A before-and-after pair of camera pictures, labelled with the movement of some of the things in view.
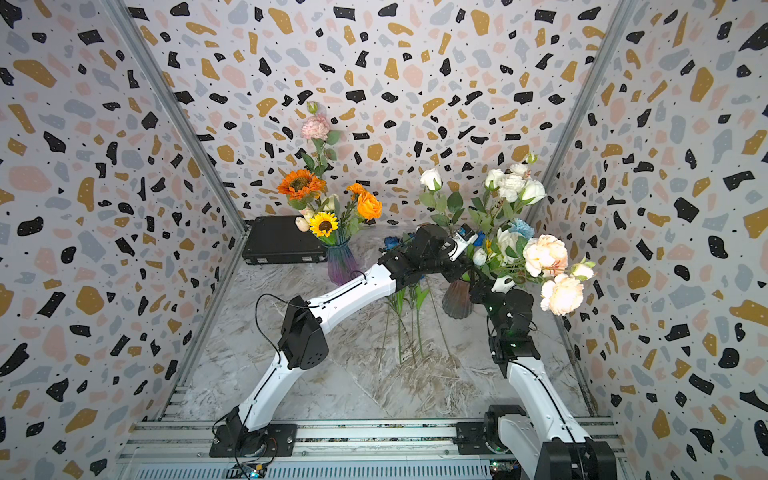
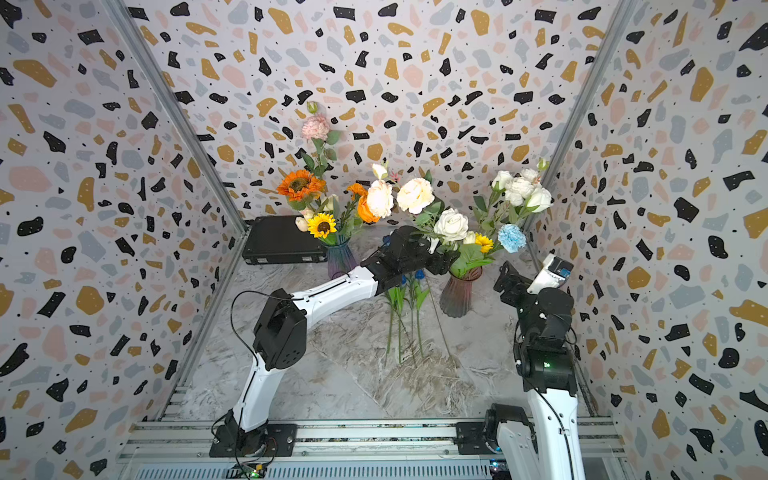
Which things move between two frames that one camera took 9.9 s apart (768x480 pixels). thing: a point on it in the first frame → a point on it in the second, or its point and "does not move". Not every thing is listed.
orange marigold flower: [358, 189] does not move
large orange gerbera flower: [301, 184] does not move
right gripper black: [482, 293] → [515, 280]
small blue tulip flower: [419, 297] does not move
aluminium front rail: [166, 449] does not move
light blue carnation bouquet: [523, 227] → [511, 238]
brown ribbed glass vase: [457, 300] does not move
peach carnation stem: [546, 258] → [415, 195]
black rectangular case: [276, 239] does not move
